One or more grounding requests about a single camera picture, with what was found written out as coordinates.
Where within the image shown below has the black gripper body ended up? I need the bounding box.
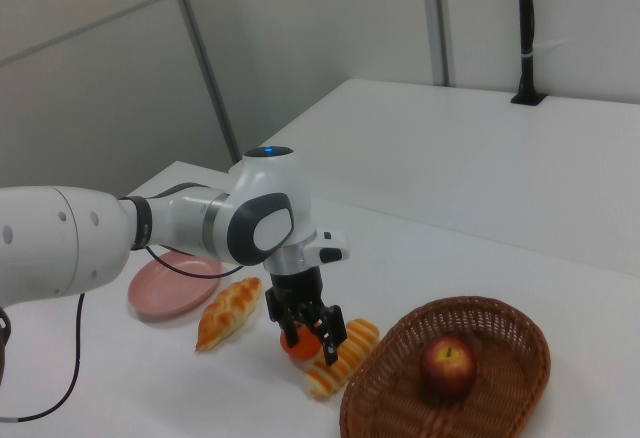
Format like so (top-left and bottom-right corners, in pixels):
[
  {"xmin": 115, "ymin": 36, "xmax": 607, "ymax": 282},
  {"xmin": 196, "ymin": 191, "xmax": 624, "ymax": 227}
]
[{"xmin": 264, "ymin": 266, "xmax": 326, "ymax": 323}]

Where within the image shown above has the orange toy mandarin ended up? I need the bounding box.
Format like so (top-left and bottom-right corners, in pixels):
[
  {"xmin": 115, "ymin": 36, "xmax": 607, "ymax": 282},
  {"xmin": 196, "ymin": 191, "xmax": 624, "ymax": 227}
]
[{"xmin": 279, "ymin": 325, "xmax": 324, "ymax": 362}]

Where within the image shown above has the striped toy bread roll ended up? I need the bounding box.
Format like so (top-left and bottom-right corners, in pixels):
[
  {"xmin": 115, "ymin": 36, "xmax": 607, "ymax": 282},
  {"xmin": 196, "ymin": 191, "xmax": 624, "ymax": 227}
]
[{"xmin": 304, "ymin": 317, "xmax": 381, "ymax": 400}]

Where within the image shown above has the braided toy bread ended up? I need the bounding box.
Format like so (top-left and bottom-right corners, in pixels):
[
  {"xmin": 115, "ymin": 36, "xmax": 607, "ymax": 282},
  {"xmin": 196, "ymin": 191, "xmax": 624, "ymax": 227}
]
[{"xmin": 195, "ymin": 276, "xmax": 263, "ymax": 354}]

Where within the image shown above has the red toy apple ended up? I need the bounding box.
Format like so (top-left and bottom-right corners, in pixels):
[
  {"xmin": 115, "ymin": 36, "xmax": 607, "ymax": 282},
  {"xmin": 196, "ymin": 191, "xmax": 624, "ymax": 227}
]
[{"xmin": 418, "ymin": 336, "xmax": 477, "ymax": 398}]

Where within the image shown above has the brown woven basket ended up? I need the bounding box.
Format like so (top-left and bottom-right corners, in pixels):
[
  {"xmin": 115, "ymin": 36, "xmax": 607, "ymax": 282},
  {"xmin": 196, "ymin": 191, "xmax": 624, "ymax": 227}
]
[{"xmin": 339, "ymin": 296, "xmax": 552, "ymax": 438}]

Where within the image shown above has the pink plate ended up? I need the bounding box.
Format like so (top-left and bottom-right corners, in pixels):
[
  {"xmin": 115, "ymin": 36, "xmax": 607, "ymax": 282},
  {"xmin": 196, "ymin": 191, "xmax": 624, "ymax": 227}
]
[{"xmin": 127, "ymin": 250, "xmax": 224, "ymax": 317}]

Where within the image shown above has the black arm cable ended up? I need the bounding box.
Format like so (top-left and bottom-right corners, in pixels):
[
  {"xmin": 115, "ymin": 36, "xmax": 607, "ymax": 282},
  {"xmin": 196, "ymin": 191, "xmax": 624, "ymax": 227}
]
[{"xmin": 0, "ymin": 242, "xmax": 244, "ymax": 423}]

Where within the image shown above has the grey partition post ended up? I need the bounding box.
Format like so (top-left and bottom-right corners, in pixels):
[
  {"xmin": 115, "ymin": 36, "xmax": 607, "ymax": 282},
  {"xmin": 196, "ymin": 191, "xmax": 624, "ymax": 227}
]
[
  {"xmin": 166, "ymin": 0, "xmax": 242, "ymax": 165},
  {"xmin": 419, "ymin": 0, "xmax": 459, "ymax": 87}
]

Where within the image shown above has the black camera pole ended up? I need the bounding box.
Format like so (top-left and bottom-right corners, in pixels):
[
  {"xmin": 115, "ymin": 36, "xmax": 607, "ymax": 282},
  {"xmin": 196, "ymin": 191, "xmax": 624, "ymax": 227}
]
[{"xmin": 509, "ymin": 0, "xmax": 547, "ymax": 106}]

